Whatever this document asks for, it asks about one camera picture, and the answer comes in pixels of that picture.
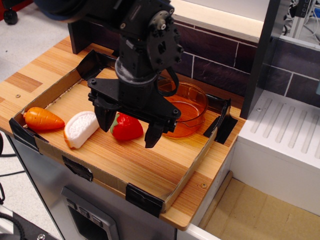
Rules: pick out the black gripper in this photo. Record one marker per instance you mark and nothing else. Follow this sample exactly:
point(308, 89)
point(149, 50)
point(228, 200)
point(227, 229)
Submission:
point(145, 101)

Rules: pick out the white orange toy sushi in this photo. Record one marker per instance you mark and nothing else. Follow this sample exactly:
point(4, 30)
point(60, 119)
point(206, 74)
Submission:
point(79, 128)

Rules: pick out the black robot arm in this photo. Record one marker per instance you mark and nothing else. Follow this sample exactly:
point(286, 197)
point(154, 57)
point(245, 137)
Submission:
point(148, 45)

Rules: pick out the orange transparent pot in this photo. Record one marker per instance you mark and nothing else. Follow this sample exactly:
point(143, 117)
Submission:
point(192, 103)

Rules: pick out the red toy strawberry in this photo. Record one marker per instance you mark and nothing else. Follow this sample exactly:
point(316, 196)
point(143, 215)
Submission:
point(125, 127)

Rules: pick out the orange toy carrot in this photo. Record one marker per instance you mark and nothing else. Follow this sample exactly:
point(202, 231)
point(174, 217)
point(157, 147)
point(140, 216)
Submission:
point(38, 118)

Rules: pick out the grey toy oven front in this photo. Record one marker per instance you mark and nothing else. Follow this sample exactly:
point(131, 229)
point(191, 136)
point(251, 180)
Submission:
point(82, 209)

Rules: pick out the white toy sink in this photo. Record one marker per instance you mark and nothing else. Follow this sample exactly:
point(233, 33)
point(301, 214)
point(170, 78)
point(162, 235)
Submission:
point(278, 151)

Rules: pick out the black caster wheel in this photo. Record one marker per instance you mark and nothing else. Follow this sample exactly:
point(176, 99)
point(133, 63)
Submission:
point(10, 16)

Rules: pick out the dark grey vertical post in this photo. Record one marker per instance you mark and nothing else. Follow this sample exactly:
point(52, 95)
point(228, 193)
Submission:
point(272, 30)

